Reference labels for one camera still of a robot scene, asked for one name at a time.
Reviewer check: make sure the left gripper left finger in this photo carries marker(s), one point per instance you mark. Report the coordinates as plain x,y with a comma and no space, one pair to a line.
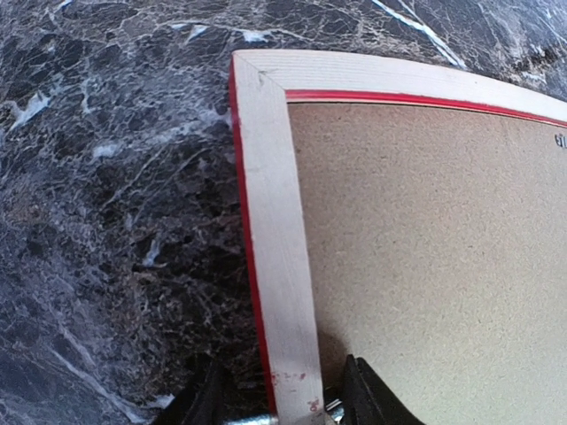
201,401

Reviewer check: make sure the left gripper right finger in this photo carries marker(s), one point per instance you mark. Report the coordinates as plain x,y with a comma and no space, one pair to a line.
368,400

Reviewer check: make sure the brown frame backing board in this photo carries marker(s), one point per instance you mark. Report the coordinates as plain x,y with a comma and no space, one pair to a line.
437,247

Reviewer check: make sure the red wooden picture frame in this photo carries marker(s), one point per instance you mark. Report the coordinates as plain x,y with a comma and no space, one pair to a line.
263,86

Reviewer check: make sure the metal frame turn clip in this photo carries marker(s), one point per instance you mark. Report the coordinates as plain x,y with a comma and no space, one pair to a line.
326,410

